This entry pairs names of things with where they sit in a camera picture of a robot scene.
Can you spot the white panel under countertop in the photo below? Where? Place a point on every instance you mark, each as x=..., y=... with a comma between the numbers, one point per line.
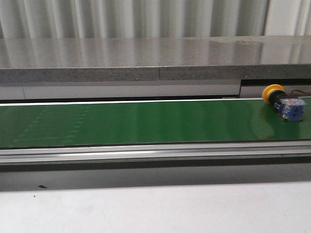
x=146, y=89

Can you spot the green conveyor belt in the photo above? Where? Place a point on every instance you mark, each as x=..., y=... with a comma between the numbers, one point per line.
x=34, y=125

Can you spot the grey stone countertop slab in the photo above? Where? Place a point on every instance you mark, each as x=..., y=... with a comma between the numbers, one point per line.
x=48, y=60

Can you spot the yellow push button switch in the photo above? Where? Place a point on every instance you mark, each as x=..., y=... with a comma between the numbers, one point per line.
x=289, y=108

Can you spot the aluminium conveyor frame rail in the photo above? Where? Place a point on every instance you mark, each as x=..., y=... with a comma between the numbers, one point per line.
x=154, y=155

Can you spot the white pleated curtain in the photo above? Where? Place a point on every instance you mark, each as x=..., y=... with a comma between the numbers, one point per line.
x=152, y=18

